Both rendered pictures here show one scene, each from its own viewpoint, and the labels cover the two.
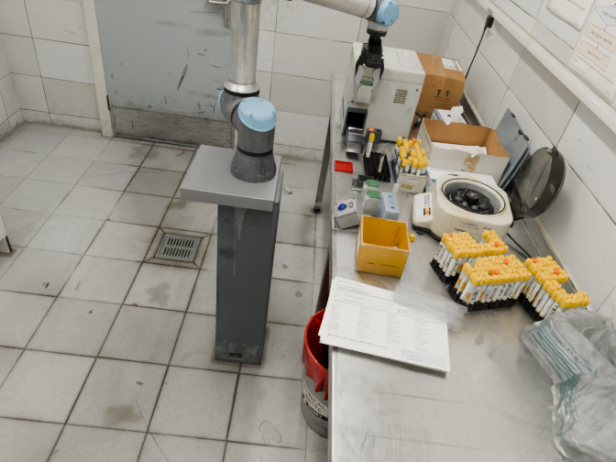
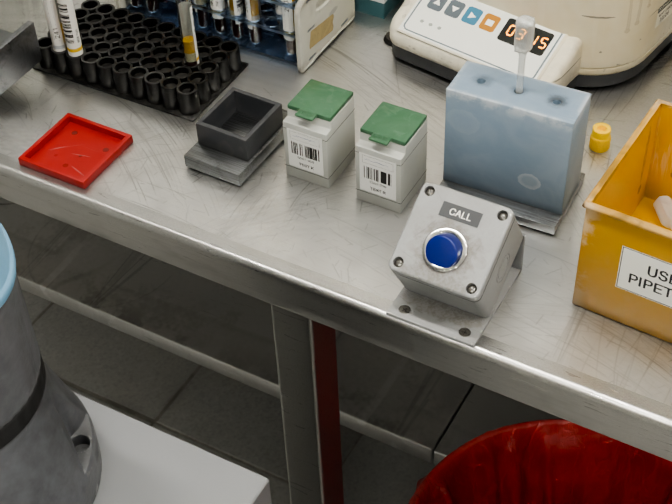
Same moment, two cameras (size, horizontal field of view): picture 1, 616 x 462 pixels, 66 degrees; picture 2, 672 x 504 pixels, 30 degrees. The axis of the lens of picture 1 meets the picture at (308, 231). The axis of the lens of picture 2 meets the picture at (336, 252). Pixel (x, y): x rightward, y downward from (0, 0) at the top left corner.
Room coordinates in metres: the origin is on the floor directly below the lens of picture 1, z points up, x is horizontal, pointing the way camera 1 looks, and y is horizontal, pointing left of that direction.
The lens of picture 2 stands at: (0.90, 0.46, 1.55)
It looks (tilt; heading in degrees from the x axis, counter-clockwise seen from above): 45 degrees down; 304
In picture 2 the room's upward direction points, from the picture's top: 3 degrees counter-clockwise
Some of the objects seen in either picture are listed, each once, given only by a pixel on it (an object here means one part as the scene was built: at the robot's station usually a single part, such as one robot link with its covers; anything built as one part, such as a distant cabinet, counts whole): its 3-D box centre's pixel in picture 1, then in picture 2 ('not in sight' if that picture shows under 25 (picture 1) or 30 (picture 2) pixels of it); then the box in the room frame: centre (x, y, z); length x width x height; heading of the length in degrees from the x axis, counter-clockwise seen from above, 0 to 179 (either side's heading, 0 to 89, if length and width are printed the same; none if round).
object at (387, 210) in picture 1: (387, 214); (514, 143); (1.20, -0.23, 0.92); 0.10 x 0.07 x 0.10; 5
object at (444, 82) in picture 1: (434, 82); not in sight; (2.34, -0.49, 0.97); 0.31 x 0.23 x 0.18; 177
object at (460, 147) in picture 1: (457, 153); not in sight; (1.65, -0.51, 0.95); 0.29 x 0.25 x 0.15; 94
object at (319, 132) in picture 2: (369, 191); (319, 133); (1.35, -0.18, 0.91); 0.05 x 0.04 x 0.07; 94
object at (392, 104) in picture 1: (379, 93); not in sight; (1.93, -0.20, 1.03); 0.31 x 0.27 x 0.30; 4
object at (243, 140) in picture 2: (365, 183); (240, 130); (1.42, -0.17, 0.89); 0.09 x 0.05 x 0.04; 92
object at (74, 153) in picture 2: (343, 166); (76, 149); (1.54, -0.09, 0.88); 0.07 x 0.07 x 0.01; 4
